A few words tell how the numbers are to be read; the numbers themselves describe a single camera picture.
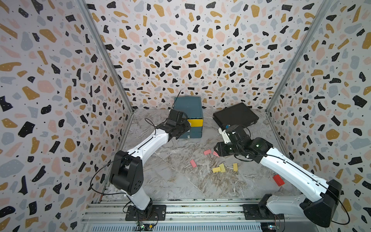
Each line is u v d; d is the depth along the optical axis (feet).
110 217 2.41
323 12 2.37
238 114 3.73
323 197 1.28
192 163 3.00
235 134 1.80
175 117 2.21
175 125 2.21
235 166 2.94
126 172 1.49
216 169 2.89
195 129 3.11
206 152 3.19
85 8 2.29
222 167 2.93
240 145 1.79
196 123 2.91
